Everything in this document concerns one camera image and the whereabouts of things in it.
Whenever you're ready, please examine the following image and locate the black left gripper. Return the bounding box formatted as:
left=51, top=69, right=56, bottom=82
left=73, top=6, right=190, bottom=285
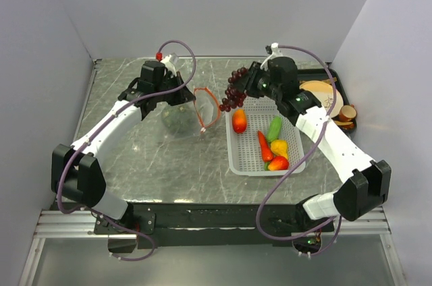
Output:
left=155, top=71, right=196, bottom=107

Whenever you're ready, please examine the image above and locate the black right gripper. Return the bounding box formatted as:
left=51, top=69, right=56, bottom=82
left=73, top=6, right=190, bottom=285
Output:
left=232, top=61, right=282, bottom=101

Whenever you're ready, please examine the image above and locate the dark purple grape bunch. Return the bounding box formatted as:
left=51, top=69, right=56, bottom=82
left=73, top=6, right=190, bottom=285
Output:
left=219, top=67, right=248, bottom=112

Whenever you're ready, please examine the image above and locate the green netted melon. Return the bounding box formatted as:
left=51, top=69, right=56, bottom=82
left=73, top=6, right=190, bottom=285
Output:
left=161, top=103, right=197, bottom=134

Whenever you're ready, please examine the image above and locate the clear zip top bag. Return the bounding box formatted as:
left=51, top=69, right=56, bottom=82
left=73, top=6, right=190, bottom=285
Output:
left=160, top=51, right=223, bottom=137

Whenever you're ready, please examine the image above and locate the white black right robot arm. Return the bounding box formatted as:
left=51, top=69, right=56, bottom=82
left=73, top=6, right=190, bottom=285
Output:
left=228, top=57, right=392, bottom=231

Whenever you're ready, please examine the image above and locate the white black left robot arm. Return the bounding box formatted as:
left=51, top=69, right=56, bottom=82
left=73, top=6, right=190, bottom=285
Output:
left=51, top=53, right=195, bottom=233

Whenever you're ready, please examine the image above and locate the red orange mango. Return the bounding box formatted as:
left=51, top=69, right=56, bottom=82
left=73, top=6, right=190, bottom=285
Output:
left=232, top=109, right=248, bottom=134

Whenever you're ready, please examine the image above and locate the green bitter gourd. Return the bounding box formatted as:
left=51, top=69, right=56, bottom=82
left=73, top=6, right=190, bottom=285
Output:
left=266, top=116, right=282, bottom=143

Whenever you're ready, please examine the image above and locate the orange carrot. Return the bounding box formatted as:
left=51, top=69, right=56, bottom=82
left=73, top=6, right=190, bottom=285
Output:
left=257, top=131, right=273, bottom=163

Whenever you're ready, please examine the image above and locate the yellow bell pepper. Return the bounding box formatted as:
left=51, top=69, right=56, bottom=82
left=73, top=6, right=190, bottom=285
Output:
left=270, top=140, right=289, bottom=160

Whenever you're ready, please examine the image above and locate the white plastic perforated basket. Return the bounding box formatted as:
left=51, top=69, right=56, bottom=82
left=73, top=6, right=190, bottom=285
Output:
left=225, top=97, right=304, bottom=177

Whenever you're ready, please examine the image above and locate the peach and cream plate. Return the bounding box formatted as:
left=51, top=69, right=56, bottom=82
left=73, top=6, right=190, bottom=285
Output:
left=300, top=80, right=344, bottom=118

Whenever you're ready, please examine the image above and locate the gold knife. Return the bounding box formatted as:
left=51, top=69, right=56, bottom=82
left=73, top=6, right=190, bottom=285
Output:
left=323, top=77, right=338, bottom=85

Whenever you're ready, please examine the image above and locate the black rectangular tray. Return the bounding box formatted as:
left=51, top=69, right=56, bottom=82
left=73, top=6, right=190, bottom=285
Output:
left=298, top=68, right=356, bottom=134

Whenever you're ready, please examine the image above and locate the brown ceramic cup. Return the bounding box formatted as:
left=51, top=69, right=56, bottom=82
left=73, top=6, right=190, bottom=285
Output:
left=338, top=105, right=357, bottom=122

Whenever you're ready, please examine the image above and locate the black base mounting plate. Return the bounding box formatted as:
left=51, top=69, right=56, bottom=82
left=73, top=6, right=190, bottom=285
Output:
left=94, top=203, right=334, bottom=249

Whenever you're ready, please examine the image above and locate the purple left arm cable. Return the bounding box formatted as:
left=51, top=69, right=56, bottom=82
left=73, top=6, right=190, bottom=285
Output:
left=55, top=40, right=197, bottom=214

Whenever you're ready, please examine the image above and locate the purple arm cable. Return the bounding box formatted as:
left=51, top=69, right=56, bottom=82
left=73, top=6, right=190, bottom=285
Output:
left=256, top=45, right=342, bottom=261
left=55, top=40, right=197, bottom=214

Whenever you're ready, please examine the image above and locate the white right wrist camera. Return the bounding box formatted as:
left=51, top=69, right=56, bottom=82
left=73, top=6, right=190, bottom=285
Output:
left=263, top=42, right=283, bottom=63

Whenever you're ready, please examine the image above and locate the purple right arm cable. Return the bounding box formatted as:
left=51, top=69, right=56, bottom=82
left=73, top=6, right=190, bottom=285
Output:
left=256, top=45, right=342, bottom=261

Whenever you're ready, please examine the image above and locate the aluminium frame rail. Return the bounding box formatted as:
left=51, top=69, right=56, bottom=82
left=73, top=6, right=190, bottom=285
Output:
left=33, top=208, right=392, bottom=239

